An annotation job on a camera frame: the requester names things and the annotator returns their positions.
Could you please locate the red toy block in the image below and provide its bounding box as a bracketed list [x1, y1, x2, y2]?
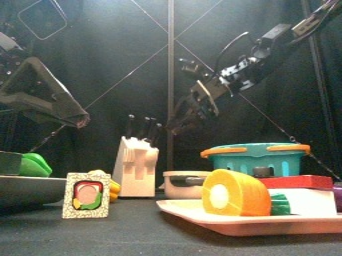
[257, 174, 335, 191]

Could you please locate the square toy sushi roll piece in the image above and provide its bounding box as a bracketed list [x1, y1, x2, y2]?
[61, 172, 112, 220]

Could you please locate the green toy carrot top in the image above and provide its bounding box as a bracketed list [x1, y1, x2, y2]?
[268, 192, 292, 216]

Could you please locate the orange toy carrot piece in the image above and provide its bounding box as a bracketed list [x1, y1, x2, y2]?
[200, 168, 272, 217]

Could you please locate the teal basket with orange handles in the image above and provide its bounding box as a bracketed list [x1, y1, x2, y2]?
[198, 142, 312, 178]

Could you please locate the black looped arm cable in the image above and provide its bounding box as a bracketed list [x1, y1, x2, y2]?
[213, 31, 251, 78]

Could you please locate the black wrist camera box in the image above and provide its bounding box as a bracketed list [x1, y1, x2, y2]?
[177, 57, 213, 81]

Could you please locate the yellow toy food piece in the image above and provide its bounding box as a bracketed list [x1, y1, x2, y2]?
[86, 169, 122, 203]

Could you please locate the grey plate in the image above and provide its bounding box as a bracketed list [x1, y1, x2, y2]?
[0, 174, 68, 210]

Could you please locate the white toy food block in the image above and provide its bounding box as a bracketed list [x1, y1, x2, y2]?
[267, 187, 337, 217]

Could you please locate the green toy vegetable piece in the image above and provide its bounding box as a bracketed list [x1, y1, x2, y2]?
[17, 152, 53, 178]

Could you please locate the black toy knife handle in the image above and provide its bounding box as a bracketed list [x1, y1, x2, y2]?
[145, 117, 157, 143]
[124, 114, 136, 140]
[136, 116, 150, 141]
[150, 122, 164, 148]

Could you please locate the white toy knife block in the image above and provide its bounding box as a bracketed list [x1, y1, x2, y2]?
[110, 135, 160, 198]

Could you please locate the vertical metal frame pole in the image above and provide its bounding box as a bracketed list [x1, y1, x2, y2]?
[165, 0, 176, 172]

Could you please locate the white toy pot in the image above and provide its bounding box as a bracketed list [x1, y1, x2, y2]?
[161, 170, 212, 200]

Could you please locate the dark side frame pole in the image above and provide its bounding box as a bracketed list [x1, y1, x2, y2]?
[300, 0, 340, 174]

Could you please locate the purple toy piece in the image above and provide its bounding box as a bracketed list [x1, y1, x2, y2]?
[331, 181, 342, 213]

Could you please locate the dark green toy block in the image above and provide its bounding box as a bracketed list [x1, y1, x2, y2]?
[0, 150, 23, 176]

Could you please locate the pink tray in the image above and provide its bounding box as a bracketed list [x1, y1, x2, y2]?
[154, 198, 342, 238]

